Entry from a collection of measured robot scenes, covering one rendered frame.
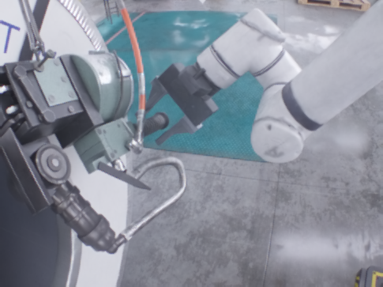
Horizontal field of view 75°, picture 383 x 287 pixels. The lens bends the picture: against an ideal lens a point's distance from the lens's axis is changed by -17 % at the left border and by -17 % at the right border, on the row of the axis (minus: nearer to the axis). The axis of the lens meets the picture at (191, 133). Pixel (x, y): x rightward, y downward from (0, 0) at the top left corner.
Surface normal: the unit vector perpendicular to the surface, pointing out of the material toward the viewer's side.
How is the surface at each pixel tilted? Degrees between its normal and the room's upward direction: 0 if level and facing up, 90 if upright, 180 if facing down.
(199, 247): 0
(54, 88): 58
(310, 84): 65
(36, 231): 47
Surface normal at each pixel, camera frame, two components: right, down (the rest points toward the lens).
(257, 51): -0.13, 0.47
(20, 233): -0.24, -0.15
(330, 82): -0.65, 0.30
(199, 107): -0.34, 0.24
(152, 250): -0.08, -0.76
